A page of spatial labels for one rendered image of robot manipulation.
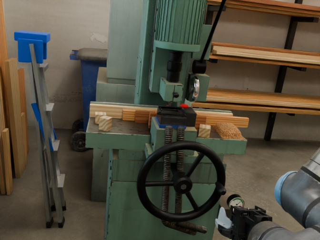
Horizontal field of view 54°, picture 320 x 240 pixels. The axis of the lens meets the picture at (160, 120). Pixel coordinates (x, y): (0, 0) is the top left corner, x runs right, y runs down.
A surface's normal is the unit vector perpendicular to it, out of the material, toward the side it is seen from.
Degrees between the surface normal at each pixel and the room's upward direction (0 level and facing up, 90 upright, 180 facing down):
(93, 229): 0
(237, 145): 90
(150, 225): 90
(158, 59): 90
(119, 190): 90
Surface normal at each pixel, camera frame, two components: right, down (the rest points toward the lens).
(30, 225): 0.11, -0.95
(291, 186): -0.75, -0.54
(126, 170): 0.15, 0.32
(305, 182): -0.65, -0.41
